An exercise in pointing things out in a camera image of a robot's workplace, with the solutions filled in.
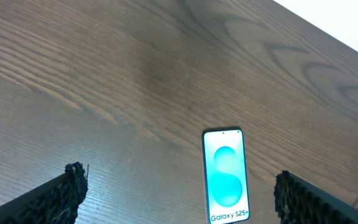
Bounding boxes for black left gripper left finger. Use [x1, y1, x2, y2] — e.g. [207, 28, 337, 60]
[0, 162, 89, 224]

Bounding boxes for blue screen smartphone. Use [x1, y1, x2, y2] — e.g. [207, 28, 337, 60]
[201, 126, 250, 224]

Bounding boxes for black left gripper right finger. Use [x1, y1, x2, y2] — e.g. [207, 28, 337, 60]
[273, 170, 358, 224]

